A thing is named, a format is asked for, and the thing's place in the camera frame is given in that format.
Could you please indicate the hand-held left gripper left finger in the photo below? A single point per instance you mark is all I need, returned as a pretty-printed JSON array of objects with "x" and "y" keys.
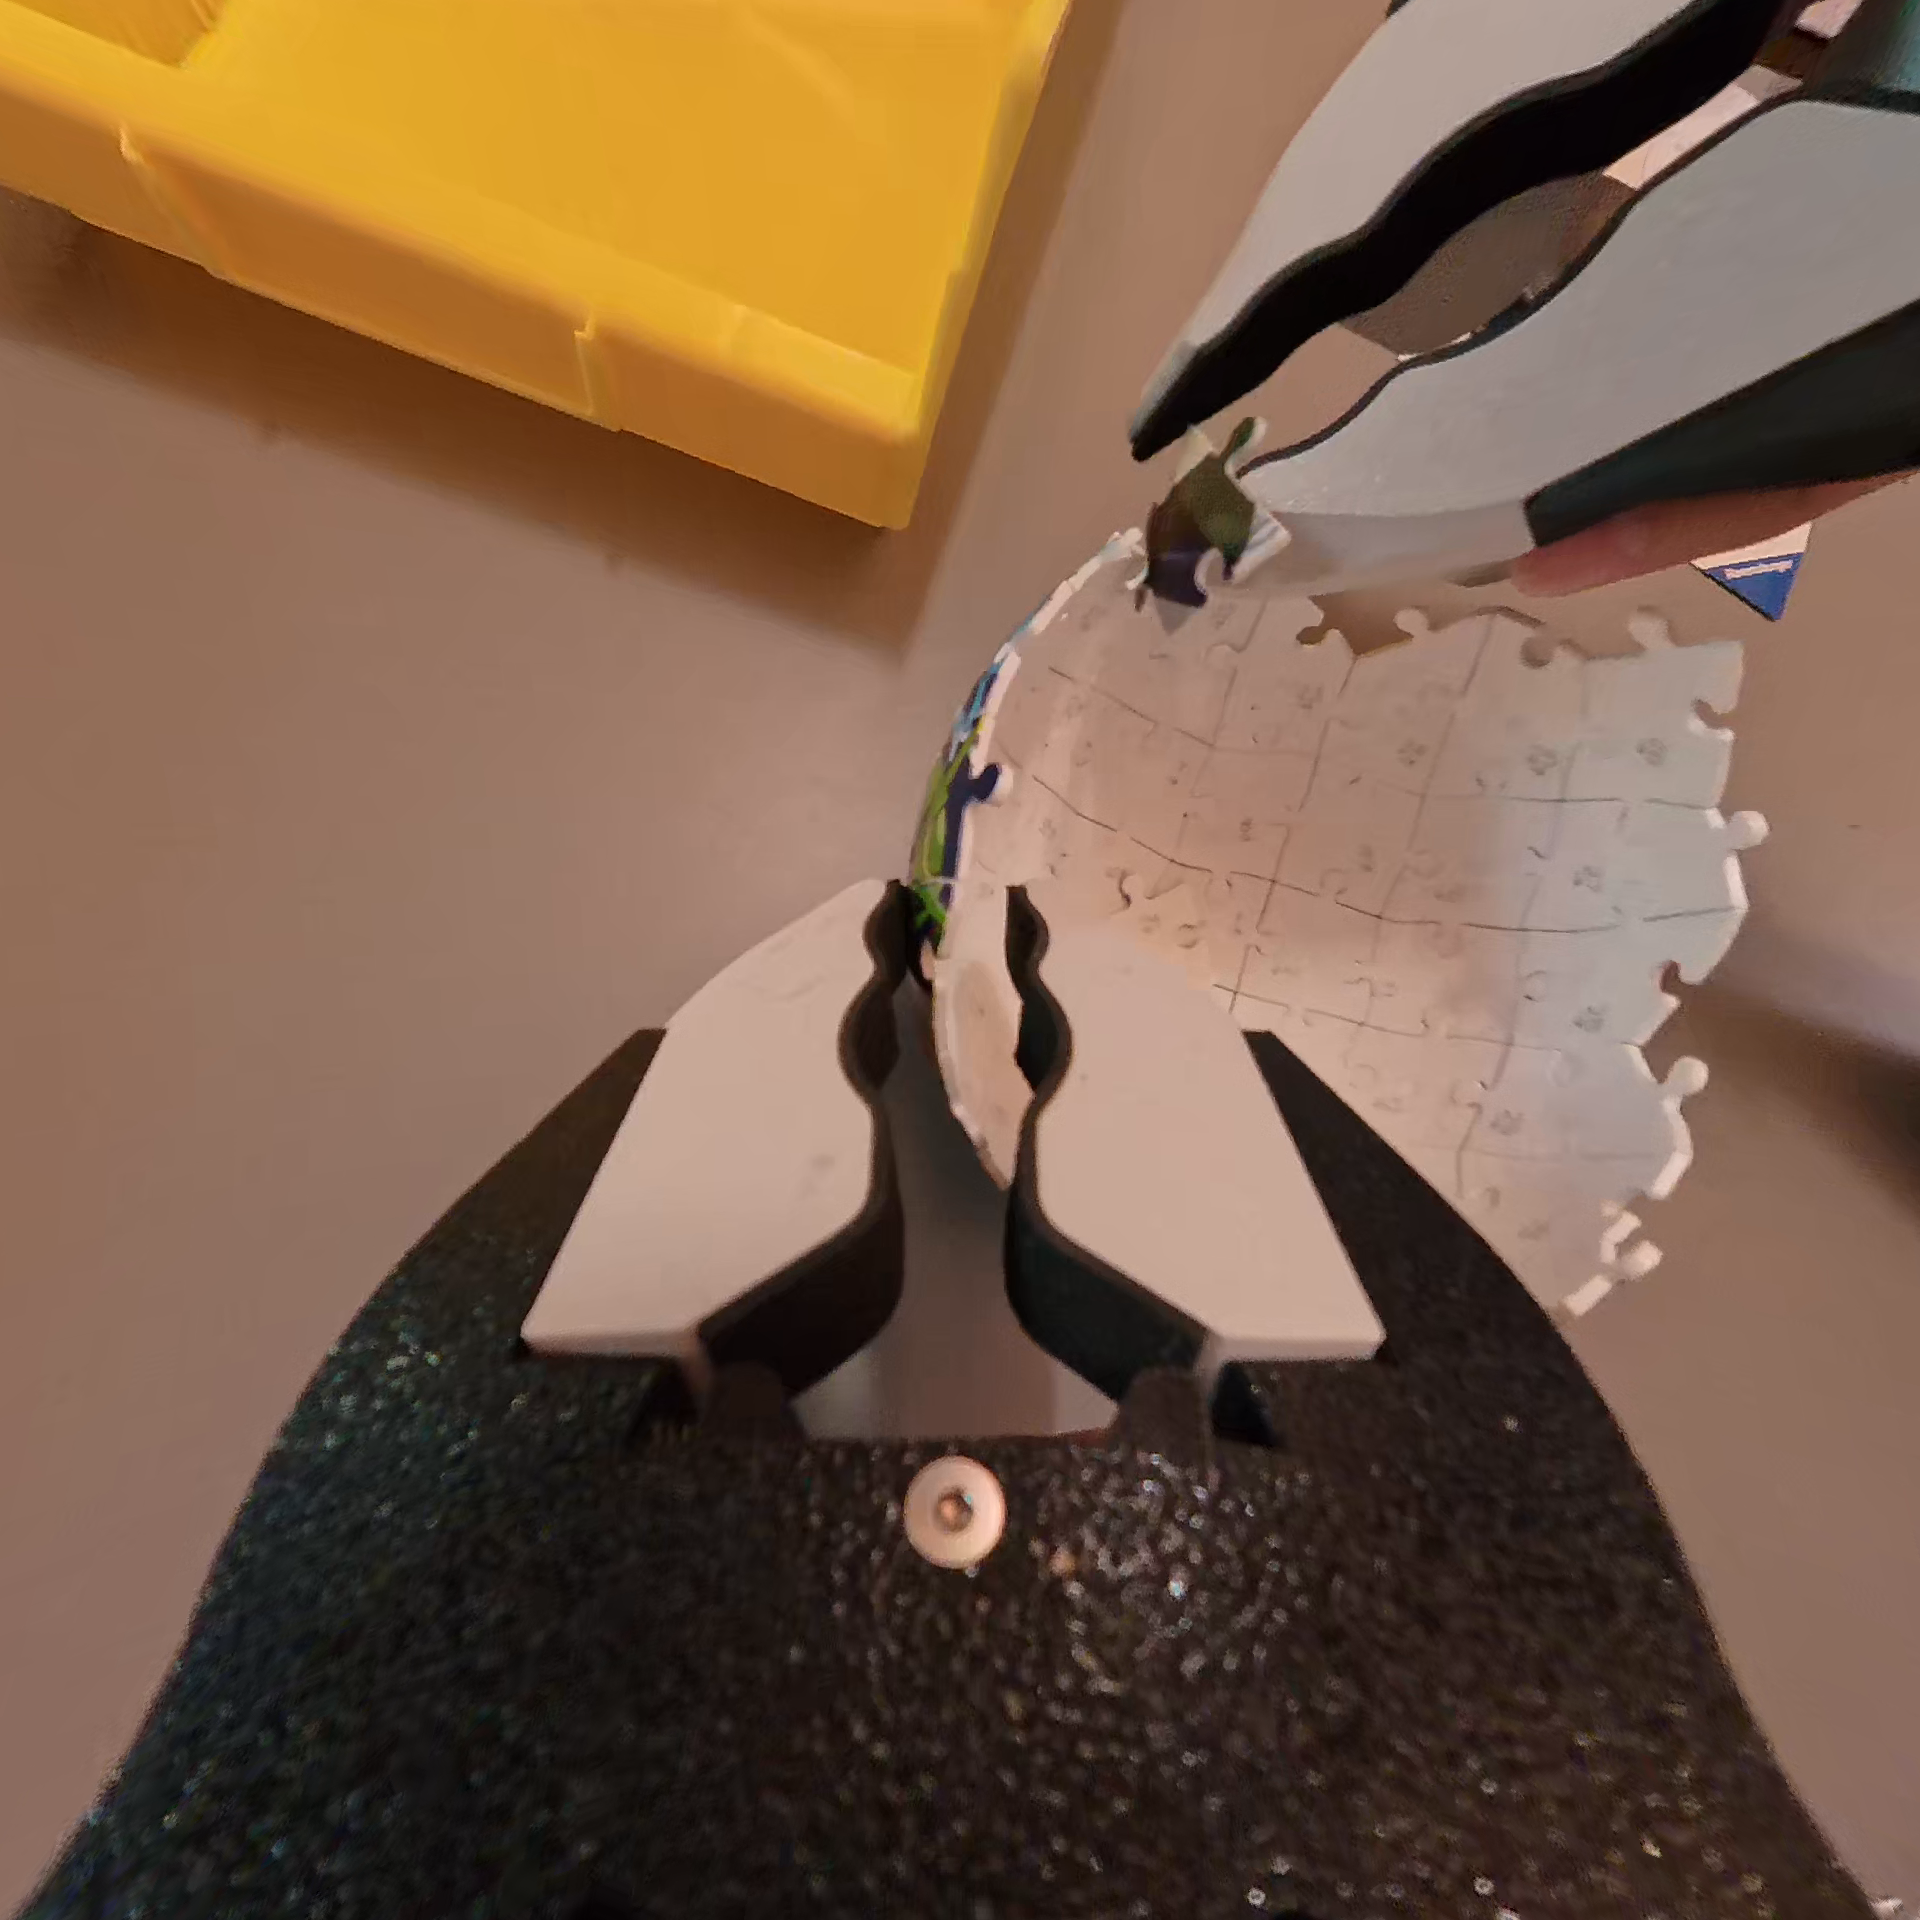
[{"x": 720, "y": 1184}]

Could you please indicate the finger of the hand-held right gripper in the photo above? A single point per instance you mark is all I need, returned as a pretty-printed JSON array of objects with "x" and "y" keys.
[
  {"x": 1319, "y": 182},
  {"x": 1651, "y": 375}
]

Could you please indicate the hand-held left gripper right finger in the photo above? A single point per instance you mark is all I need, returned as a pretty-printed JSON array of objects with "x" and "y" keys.
[{"x": 1185, "y": 1201}]

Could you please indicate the jigsaw puzzle piece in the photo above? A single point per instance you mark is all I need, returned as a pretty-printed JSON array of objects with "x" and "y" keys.
[{"x": 1208, "y": 525}]

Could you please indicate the partly built puzzle ball shell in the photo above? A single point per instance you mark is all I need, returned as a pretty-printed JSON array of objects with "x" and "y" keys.
[{"x": 1424, "y": 840}]

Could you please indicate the person's right hand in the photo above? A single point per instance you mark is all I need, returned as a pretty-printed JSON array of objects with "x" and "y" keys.
[{"x": 1651, "y": 556}]

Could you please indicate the yellow plastic bin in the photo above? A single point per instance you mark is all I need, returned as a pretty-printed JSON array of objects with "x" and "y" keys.
[{"x": 599, "y": 224}]

